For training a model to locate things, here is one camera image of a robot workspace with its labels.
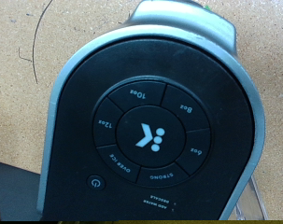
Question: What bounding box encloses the black Keurig coffee machine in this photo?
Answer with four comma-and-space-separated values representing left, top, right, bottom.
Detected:
0, 0, 270, 222

